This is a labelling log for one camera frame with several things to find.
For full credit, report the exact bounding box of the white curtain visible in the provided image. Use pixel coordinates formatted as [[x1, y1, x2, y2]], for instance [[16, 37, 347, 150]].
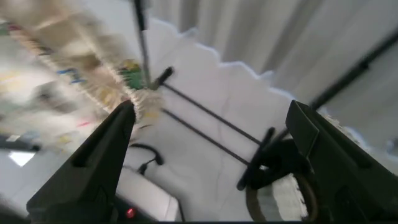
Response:
[[148, 0, 398, 170]]

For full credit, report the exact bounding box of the black cable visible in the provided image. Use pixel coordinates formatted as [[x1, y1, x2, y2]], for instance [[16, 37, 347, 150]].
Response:
[[128, 142, 165, 175]]

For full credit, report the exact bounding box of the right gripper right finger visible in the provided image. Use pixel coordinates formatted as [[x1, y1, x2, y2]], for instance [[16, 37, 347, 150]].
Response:
[[285, 99, 398, 222]]

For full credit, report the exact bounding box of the black clothes rack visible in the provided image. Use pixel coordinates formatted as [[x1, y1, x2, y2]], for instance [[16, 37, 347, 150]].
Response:
[[132, 0, 398, 191]]

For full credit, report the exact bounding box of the cream printed garment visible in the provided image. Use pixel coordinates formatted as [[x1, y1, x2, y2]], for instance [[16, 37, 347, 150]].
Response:
[[0, 0, 164, 153]]

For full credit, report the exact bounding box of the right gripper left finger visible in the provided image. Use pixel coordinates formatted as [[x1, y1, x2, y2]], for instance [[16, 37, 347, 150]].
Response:
[[26, 99, 137, 222]]

